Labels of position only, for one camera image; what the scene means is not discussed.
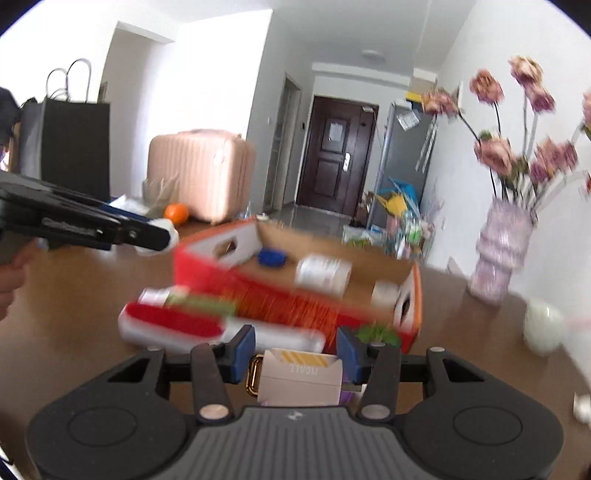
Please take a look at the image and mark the red and white lint brush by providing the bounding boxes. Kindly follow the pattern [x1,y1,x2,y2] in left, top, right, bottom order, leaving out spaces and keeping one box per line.
[117,299,327,354]

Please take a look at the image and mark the person's left hand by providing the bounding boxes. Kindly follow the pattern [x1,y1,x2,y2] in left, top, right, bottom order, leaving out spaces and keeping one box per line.
[0,240,38,320]

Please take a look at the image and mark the red cardboard box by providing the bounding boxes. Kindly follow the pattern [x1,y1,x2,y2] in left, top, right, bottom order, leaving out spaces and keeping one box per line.
[172,219,424,354]

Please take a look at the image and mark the small white yellow box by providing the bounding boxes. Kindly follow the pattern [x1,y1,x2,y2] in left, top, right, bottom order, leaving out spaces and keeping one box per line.
[248,348,345,407]

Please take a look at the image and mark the pale green bowl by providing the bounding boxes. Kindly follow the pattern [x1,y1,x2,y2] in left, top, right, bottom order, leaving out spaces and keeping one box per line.
[523,298,569,356]

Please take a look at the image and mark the blue tissue box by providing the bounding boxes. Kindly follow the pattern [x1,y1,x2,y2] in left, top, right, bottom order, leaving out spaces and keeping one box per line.
[107,193,156,220]

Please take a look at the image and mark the dark brown door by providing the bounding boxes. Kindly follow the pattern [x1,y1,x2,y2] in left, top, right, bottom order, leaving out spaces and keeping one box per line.
[295,94,380,216]

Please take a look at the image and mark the pale purple textured vase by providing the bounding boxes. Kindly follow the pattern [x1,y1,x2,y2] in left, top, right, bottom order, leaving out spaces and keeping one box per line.
[469,198,537,306]

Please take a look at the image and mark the green brown tube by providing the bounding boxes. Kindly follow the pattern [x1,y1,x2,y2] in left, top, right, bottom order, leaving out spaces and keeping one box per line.
[138,285,238,317]

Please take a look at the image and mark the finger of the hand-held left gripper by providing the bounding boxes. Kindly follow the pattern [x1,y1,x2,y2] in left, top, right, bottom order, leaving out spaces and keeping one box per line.
[43,184,158,228]
[33,207,173,253]

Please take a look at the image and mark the orange fruit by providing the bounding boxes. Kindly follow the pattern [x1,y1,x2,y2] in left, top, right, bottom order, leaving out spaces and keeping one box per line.
[164,202,190,226]

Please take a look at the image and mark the blue ridged lid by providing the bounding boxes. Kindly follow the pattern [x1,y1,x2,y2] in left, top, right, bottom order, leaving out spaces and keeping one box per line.
[257,248,288,269]

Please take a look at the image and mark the white round cap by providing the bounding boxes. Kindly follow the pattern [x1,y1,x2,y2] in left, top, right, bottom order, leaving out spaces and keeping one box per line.
[136,217,180,257]

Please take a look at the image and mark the dried pink roses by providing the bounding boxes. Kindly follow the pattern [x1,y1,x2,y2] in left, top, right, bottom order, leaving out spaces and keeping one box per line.
[420,55,591,223]

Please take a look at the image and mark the pink ribbed suitcase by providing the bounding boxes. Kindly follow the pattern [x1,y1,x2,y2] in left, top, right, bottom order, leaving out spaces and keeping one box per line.
[147,130,257,226]

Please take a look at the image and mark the black paper bag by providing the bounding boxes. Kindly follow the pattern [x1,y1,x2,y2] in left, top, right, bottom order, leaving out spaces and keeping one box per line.
[20,58,112,202]

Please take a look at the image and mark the yellow cloth bag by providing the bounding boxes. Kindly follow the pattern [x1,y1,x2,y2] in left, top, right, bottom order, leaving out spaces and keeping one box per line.
[376,193,407,216]

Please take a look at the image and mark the white squat jar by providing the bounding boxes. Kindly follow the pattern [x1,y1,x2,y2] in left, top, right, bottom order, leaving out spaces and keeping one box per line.
[370,280,402,308]

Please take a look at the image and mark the clear container of white beads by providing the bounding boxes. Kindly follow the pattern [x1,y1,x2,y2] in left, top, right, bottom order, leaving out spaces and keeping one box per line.
[294,254,353,296]

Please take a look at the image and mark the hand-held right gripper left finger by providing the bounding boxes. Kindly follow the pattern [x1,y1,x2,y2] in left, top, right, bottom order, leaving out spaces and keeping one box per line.
[92,324,256,424]

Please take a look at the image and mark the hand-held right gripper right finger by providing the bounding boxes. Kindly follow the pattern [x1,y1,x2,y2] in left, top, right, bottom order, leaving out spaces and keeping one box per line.
[335,326,499,424]

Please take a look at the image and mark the grey refrigerator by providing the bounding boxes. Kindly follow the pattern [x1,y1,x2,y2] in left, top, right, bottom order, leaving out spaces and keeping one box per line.
[369,101,440,232]

